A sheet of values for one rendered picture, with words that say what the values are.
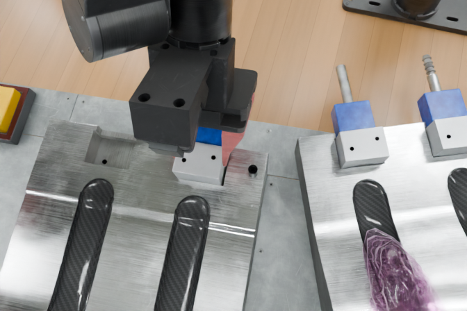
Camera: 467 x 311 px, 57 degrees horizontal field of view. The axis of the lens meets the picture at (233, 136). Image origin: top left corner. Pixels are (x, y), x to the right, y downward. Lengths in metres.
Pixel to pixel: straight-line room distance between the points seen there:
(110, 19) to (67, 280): 0.30
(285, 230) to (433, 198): 0.17
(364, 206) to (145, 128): 0.29
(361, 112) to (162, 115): 0.29
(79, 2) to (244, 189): 0.26
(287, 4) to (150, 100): 0.42
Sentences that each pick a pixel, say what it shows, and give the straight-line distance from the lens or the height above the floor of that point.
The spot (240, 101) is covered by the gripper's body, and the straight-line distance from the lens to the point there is 0.38.
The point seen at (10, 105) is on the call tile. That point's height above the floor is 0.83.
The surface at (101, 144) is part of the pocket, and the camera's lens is 0.54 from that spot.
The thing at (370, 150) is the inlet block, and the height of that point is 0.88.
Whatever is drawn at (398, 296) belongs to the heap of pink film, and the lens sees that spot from 0.46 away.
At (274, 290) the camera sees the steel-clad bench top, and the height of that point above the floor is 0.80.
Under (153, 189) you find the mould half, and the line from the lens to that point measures 0.48.
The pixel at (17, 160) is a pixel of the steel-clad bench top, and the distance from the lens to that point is 0.66.
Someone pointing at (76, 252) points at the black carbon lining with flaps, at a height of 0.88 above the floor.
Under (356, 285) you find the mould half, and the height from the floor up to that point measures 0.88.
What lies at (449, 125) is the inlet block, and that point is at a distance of 0.54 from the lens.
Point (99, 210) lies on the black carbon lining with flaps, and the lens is 0.50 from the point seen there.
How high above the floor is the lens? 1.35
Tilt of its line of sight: 70 degrees down
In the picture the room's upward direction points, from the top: 10 degrees counter-clockwise
